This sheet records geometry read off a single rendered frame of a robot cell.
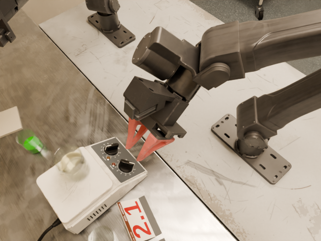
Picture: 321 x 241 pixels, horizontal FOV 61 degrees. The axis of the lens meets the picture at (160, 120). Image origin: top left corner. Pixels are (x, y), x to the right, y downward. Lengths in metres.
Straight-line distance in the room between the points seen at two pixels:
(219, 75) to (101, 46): 0.59
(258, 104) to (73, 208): 0.41
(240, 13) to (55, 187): 2.25
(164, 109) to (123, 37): 0.52
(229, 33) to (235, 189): 0.36
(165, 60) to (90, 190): 0.30
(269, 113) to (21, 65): 0.75
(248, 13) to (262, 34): 2.19
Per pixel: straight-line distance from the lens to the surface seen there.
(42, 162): 0.74
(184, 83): 0.46
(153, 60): 0.43
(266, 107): 0.55
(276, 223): 0.66
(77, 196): 0.58
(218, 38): 0.43
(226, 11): 2.60
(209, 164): 0.67
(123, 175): 0.60
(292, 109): 0.54
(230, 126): 0.72
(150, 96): 0.39
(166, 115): 0.45
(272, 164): 0.69
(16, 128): 0.82
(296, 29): 0.42
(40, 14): 2.06
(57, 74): 0.90
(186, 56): 0.44
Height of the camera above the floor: 1.51
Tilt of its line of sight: 58 degrees down
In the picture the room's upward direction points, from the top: 5 degrees counter-clockwise
